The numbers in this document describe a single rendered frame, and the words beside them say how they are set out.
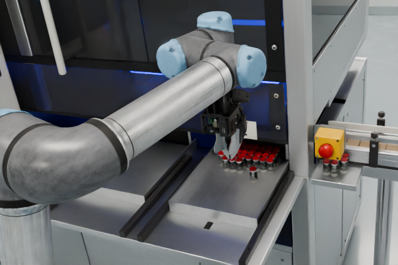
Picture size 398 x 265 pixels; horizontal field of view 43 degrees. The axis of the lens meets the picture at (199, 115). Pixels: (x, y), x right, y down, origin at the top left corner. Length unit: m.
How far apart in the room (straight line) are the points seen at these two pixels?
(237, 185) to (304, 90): 0.35
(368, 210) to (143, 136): 2.20
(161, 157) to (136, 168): 0.10
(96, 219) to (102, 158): 0.77
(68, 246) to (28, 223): 1.47
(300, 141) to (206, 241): 0.39
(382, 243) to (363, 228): 0.96
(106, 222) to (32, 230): 0.61
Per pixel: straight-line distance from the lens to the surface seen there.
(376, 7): 6.08
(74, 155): 0.71
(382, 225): 1.75
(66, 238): 2.30
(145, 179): 1.59
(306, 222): 1.63
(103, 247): 2.18
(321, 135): 1.43
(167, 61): 1.00
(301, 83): 1.38
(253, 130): 1.49
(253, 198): 1.45
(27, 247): 0.88
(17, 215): 0.85
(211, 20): 1.06
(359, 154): 1.57
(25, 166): 0.73
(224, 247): 1.30
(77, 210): 1.54
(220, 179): 1.54
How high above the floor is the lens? 1.74
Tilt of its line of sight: 26 degrees down
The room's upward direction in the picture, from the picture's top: 7 degrees counter-clockwise
